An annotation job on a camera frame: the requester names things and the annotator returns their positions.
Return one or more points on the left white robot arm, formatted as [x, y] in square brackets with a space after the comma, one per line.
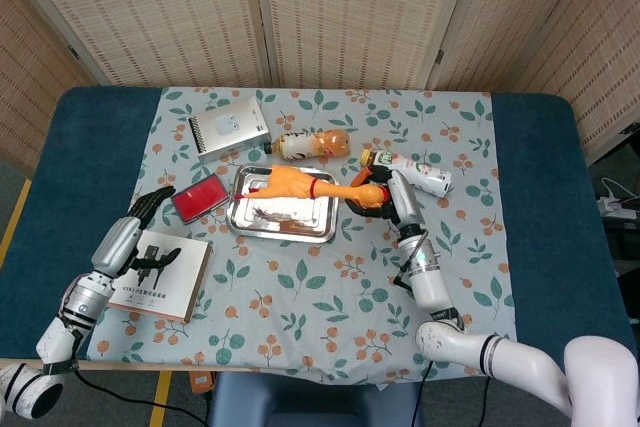
[85, 299]

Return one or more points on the white bottle yellow cap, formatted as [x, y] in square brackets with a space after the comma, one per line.
[427, 177]

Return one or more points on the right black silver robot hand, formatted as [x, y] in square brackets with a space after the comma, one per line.
[404, 199]

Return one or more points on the silver earbuds box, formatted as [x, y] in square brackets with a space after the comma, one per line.
[230, 129]

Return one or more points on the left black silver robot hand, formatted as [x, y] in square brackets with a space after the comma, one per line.
[115, 244]

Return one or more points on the white power strip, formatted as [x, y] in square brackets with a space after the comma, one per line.
[617, 208]

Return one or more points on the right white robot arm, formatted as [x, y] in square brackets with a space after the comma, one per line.
[430, 282]

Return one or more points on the rectangular metal tray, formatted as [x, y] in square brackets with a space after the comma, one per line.
[300, 224]

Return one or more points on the orange rubber toy chicken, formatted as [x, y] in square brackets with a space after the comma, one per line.
[290, 182]

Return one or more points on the small orange device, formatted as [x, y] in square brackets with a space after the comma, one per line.
[201, 382]

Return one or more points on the dark blue table cover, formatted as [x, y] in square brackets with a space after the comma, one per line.
[550, 172]

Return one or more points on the woven bamboo folding screen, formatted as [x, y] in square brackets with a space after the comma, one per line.
[350, 12]

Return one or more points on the orange juice bottle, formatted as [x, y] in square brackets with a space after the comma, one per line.
[310, 144]

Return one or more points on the floral leaf print tablecloth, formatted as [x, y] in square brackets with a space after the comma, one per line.
[300, 337]

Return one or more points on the blue padded chair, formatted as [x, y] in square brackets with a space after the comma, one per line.
[310, 402]

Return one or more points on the red flat case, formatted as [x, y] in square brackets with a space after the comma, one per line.
[200, 198]

